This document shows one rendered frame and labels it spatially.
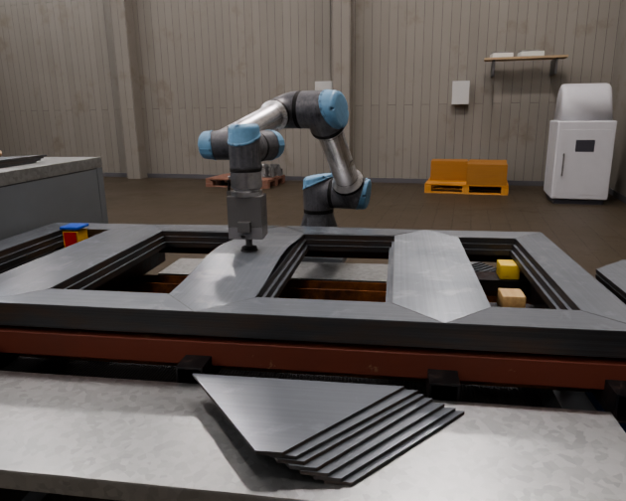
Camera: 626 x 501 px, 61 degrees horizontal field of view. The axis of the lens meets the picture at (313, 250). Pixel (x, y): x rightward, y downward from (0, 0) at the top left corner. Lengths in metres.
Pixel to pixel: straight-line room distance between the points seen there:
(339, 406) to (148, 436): 0.29
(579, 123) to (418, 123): 2.78
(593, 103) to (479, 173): 1.69
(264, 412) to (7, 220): 1.25
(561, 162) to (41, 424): 7.16
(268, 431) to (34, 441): 0.35
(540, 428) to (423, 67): 8.63
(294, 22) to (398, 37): 1.80
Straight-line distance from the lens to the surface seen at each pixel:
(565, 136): 7.61
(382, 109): 9.38
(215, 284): 1.13
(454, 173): 8.65
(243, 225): 1.27
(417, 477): 0.77
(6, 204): 1.87
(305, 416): 0.80
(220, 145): 1.40
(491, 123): 9.30
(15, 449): 0.92
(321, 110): 1.66
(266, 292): 1.13
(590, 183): 7.72
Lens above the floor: 1.21
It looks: 15 degrees down
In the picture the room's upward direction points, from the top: 1 degrees counter-clockwise
